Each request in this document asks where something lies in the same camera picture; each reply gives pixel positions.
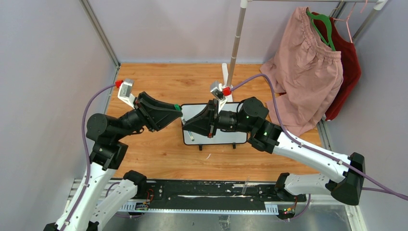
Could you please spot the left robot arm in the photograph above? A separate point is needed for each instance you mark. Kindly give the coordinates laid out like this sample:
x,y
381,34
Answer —
x,y
87,212

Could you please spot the pink hanger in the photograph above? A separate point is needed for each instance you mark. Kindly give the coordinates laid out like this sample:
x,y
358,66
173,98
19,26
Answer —
x,y
337,11

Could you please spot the white whiteboard black frame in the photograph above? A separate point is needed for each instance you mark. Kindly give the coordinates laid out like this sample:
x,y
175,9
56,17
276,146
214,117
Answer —
x,y
232,138

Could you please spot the white rack foot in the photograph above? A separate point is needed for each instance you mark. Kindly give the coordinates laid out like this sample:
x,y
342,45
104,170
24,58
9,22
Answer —
x,y
225,74

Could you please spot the clothes rack pole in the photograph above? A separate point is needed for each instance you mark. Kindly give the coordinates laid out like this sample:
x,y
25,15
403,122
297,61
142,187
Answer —
x,y
243,7

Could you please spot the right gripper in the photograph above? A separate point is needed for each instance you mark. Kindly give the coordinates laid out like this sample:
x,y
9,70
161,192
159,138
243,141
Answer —
x,y
202,123

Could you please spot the clear plastic tube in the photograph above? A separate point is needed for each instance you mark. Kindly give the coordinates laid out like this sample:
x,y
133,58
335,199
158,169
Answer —
x,y
245,185

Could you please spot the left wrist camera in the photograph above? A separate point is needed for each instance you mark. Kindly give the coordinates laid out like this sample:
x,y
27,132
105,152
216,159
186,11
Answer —
x,y
125,92

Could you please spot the pink shorts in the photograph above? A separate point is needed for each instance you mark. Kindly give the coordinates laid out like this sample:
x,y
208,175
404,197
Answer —
x,y
291,73

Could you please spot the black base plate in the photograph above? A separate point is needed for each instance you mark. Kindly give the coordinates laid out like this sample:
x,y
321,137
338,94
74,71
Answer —
x,y
210,195

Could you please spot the green marker cap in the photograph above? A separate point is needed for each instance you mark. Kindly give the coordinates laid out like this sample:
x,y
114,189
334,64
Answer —
x,y
177,107

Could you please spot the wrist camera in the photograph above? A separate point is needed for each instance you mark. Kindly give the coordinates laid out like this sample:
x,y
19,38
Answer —
x,y
216,90
125,92

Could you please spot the green whiteboard marker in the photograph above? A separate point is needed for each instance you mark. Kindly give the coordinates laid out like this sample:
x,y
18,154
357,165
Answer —
x,y
189,133

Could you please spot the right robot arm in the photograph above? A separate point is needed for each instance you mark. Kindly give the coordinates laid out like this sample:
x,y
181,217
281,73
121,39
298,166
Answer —
x,y
339,175

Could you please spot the red garment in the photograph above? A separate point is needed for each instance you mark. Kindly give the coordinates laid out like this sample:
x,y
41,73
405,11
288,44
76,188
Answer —
x,y
337,67

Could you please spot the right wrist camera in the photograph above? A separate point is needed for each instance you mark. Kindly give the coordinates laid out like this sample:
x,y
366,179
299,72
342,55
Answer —
x,y
216,90

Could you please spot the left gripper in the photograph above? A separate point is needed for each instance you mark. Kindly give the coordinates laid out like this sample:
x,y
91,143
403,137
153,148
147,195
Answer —
x,y
150,110

